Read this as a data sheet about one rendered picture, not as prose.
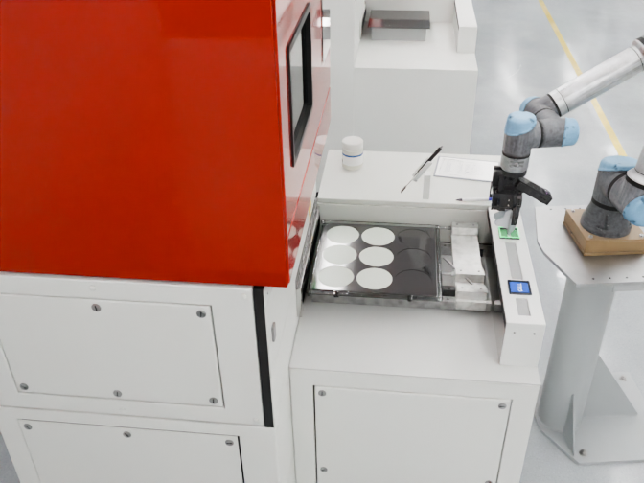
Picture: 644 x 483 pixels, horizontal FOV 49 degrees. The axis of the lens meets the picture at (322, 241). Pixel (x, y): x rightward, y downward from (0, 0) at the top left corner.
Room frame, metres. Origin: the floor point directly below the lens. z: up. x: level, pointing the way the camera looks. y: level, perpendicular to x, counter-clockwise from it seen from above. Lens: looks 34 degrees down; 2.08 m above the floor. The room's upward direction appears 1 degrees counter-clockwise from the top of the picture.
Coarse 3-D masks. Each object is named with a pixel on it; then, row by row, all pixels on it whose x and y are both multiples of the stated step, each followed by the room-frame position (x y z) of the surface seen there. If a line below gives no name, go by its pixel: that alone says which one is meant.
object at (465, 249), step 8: (456, 240) 1.80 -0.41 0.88; (464, 240) 1.80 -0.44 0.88; (472, 240) 1.80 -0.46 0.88; (456, 248) 1.75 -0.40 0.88; (464, 248) 1.75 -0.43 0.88; (472, 248) 1.75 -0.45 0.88; (456, 256) 1.71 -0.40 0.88; (464, 256) 1.71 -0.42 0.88; (472, 256) 1.71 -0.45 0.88; (456, 264) 1.67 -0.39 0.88; (464, 264) 1.67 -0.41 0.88; (472, 264) 1.67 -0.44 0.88; (480, 264) 1.67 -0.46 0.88; (456, 304) 1.50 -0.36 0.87; (464, 304) 1.50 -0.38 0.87; (472, 304) 1.50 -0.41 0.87; (480, 304) 1.49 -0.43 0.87
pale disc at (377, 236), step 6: (372, 228) 1.85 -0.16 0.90; (378, 228) 1.85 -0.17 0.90; (384, 228) 1.84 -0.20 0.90; (366, 234) 1.81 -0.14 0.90; (372, 234) 1.81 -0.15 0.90; (378, 234) 1.81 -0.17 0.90; (384, 234) 1.81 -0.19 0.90; (390, 234) 1.81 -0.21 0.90; (366, 240) 1.78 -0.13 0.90; (372, 240) 1.78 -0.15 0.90; (378, 240) 1.78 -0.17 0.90; (384, 240) 1.78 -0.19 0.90; (390, 240) 1.78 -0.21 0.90
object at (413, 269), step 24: (360, 240) 1.78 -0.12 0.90; (408, 240) 1.78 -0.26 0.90; (432, 240) 1.77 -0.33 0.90; (336, 264) 1.65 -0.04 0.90; (360, 264) 1.65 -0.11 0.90; (408, 264) 1.65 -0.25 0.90; (432, 264) 1.65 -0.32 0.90; (312, 288) 1.54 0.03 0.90; (336, 288) 1.54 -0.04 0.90; (360, 288) 1.54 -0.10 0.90; (384, 288) 1.54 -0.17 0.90; (408, 288) 1.54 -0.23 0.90; (432, 288) 1.53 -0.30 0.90
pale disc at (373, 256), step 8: (368, 248) 1.74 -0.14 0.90; (376, 248) 1.73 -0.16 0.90; (384, 248) 1.73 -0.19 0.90; (360, 256) 1.70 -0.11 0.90; (368, 256) 1.70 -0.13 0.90; (376, 256) 1.69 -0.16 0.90; (384, 256) 1.69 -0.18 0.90; (392, 256) 1.69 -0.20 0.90; (368, 264) 1.65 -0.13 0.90; (376, 264) 1.65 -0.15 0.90; (384, 264) 1.65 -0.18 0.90
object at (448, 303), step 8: (312, 296) 1.59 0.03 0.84; (320, 296) 1.58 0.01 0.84; (328, 296) 1.58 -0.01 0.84; (344, 296) 1.58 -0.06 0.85; (360, 304) 1.57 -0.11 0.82; (368, 304) 1.57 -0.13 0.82; (376, 304) 1.56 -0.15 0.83; (384, 304) 1.56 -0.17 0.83; (392, 304) 1.56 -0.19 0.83; (400, 304) 1.56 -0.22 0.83; (408, 304) 1.55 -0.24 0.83; (416, 304) 1.55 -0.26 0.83; (424, 304) 1.55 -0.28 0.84; (432, 304) 1.55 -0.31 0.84; (440, 304) 1.54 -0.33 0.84; (448, 304) 1.54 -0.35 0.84; (488, 304) 1.53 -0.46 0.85
